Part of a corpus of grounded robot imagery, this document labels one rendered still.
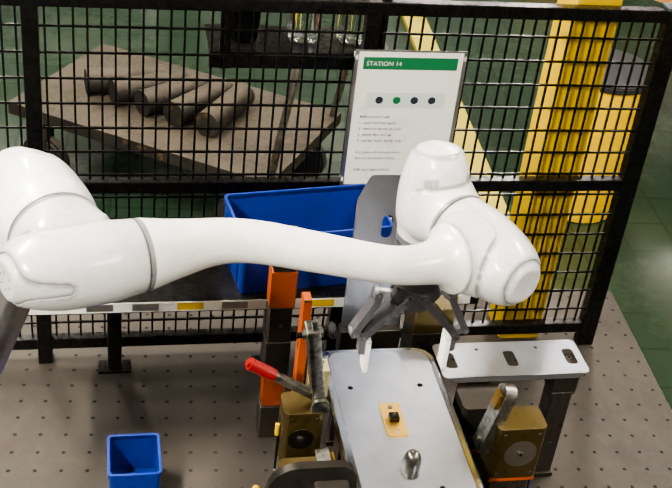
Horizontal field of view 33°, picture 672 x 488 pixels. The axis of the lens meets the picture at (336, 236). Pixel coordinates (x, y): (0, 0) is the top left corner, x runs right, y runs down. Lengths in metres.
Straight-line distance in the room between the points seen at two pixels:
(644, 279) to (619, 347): 1.60
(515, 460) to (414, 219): 0.54
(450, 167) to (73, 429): 1.07
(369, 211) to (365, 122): 0.28
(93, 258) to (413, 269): 0.43
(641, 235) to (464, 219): 3.10
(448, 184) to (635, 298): 2.66
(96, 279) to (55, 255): 0.06
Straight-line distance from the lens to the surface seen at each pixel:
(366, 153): 2.32
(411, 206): 1.70
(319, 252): 1.55
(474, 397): 2.13
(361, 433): 1.99
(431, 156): 1.68
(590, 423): 2.59
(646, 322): 4.19
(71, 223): 1.50
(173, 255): 1.51
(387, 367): 2.13
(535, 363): 2.21
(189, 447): 2.36
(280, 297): 2.16
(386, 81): 2.26
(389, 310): 1.85
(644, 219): 4.79
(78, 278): 1.46
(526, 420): 2.01
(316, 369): 1.88
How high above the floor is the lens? 2.35
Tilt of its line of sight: 33 degrees down
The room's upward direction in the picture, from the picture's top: 7 degrees clockwise
